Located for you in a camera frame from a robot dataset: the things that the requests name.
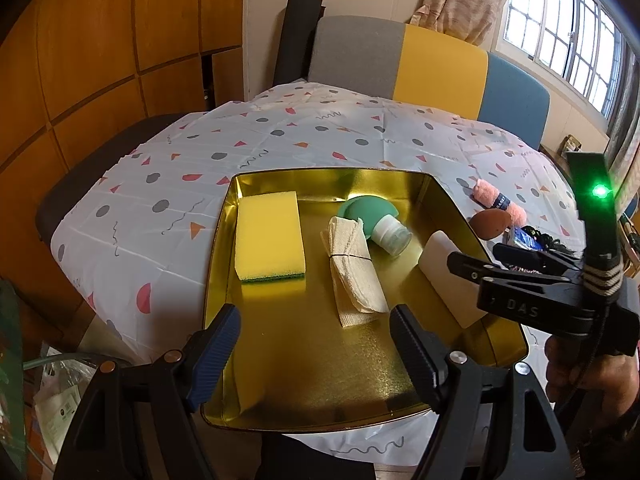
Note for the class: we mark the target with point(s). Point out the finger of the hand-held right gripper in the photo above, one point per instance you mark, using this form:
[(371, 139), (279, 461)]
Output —
[(470, 266), (535, 260)]

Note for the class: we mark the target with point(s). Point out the pink dishcloth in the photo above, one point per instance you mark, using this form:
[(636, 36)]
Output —
[(487, 192)]

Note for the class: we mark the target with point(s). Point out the beige gauze cloth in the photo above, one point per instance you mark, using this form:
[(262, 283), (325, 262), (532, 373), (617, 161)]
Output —
[(355, 280)]

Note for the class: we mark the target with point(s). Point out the beige printed curtain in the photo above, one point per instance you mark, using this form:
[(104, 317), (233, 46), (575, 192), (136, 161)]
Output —
[(465, 0)]

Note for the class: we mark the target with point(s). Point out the white patterned tablecloth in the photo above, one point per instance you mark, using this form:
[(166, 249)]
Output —
[(300, 125)]

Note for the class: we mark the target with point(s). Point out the person's right hand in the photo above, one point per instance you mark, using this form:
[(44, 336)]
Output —
[(555, 370)]

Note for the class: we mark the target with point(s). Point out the yellow sponge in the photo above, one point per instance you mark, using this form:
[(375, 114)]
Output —
[(270, 235)]

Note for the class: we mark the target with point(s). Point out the grey yellow blue sofa backrest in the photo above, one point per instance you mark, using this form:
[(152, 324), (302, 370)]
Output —
[(440, 70)]

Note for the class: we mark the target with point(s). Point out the black rolled mat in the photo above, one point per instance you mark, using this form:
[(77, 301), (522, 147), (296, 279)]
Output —
[(297, 35)]

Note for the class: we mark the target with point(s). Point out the white paper bags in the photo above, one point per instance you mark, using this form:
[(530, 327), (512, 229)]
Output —
[(60, 410)]

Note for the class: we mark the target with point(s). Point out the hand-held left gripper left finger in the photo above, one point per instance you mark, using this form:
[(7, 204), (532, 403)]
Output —
[(215, 360)]

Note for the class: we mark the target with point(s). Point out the grey side curtain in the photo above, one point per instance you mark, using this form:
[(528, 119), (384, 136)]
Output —
[(627, 135)]

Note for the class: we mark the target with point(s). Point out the wooden wardrobe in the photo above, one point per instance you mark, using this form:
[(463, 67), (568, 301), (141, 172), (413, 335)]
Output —
[(100, 60)]

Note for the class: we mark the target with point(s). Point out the gold metal tin tray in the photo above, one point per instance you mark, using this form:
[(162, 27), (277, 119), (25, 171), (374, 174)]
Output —
[(310, 360)]

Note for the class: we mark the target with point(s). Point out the green silicone squeeze bottle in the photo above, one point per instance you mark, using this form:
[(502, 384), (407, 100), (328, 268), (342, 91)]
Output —
[(360, 215)]

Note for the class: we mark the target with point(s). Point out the glass table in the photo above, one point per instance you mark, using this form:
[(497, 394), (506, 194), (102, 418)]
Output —
[(20, 350)]

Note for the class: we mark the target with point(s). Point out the barred window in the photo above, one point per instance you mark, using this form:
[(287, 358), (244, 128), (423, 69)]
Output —
[(565, 25)]

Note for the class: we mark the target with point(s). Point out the black hair wig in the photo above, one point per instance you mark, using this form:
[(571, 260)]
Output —
[(554, 241)]

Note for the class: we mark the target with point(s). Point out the brown teardrop makeup sponge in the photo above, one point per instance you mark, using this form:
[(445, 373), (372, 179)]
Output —
[(490, 225)]

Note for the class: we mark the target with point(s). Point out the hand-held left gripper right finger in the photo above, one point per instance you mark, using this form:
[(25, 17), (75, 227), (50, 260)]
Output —
[(415, 355)]

